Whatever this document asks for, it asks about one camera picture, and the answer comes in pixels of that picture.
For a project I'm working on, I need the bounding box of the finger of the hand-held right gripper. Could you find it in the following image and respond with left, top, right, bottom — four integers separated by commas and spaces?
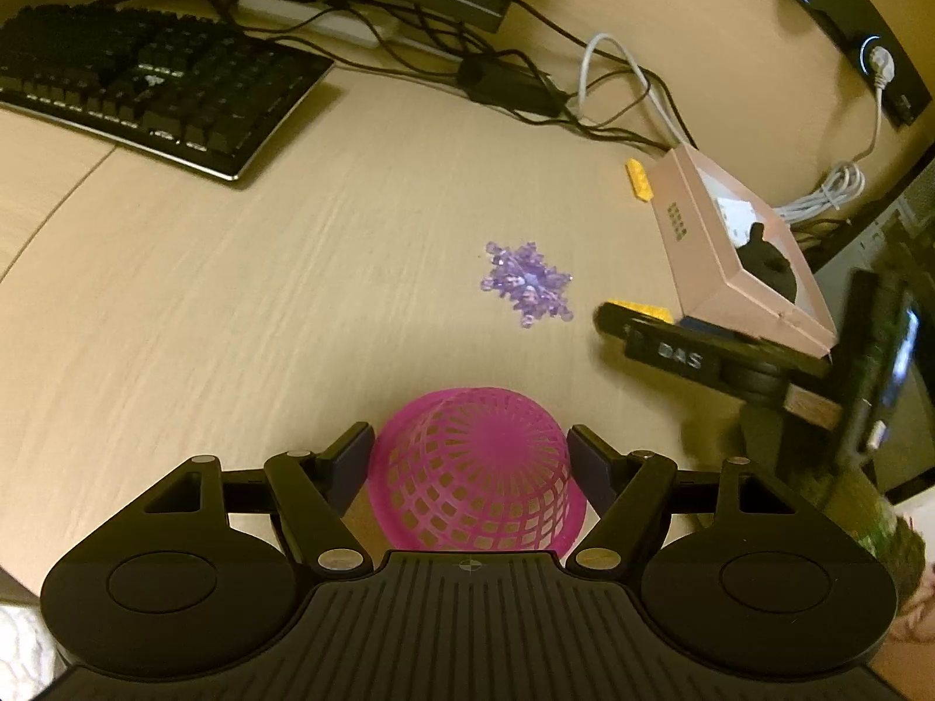
595, 301, 726, 387
676, 317, 834, 381

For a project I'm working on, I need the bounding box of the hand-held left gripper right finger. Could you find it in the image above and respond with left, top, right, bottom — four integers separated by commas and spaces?
567, 424, 795, 578

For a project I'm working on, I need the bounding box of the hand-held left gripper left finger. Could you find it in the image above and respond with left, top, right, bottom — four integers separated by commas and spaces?
144, 421, 378, 578

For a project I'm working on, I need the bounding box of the black plush toy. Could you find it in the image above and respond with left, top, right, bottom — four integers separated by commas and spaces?
734, 223, 805, 306

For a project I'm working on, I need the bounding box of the pink cardboard box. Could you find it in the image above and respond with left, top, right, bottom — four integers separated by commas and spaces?
650, 144, 840, 362

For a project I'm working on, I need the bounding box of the pink plastic mesh basket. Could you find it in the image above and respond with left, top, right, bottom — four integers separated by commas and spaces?
367, 387, 590, 553

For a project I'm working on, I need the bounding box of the small white adapter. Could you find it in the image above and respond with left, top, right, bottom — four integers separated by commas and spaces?
716, 197, 765, 247

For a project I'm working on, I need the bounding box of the purple snowflake ornament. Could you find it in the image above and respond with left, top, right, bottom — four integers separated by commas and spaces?
478, 240, 578, 330

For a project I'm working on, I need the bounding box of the black power adapter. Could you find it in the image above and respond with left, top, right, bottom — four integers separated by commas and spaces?
456, 54, 572, 119

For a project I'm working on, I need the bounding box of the black glass computer case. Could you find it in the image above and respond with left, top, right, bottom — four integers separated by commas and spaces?
734, 0, 935, 293

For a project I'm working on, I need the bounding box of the white quilted cloth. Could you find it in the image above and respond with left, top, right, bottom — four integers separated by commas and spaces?
0, 599, 64, 701

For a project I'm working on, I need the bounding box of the black keyboard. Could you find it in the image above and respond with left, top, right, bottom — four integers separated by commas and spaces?
0, 4, 337, 184

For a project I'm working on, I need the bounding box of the white power strip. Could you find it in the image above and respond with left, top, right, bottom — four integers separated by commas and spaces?
237, 0, 400, 49

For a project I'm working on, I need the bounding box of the white bundled cable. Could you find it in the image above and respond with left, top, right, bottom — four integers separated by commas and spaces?
580, 33, 899, 224

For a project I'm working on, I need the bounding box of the black cable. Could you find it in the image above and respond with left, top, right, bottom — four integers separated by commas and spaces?
511, 0, 677, 153

